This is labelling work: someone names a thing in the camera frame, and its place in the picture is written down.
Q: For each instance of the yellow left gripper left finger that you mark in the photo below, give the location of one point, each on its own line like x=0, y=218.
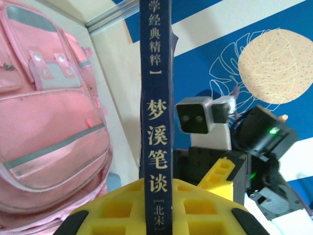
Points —
x=112, y=213

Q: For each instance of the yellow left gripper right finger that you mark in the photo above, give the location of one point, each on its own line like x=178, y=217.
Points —
x=200, y=210

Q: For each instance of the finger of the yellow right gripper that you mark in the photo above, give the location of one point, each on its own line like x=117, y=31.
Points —
x=220, y=178

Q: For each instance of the grey-blue pencil case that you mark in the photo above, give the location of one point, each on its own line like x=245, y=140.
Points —
x=113, y=182

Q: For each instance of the dark blue hardcover book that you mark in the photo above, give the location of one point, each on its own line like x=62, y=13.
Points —
x=156, y=98

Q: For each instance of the pink student backpack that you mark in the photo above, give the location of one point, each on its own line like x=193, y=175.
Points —
x=49, y=117

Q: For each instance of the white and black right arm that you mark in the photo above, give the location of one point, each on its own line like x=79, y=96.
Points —
x=288, y=224

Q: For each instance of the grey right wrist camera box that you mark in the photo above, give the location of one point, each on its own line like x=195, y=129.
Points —
x=193, y=117

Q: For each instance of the aluminium left frame post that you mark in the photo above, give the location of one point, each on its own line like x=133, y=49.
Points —
x=110, y=16

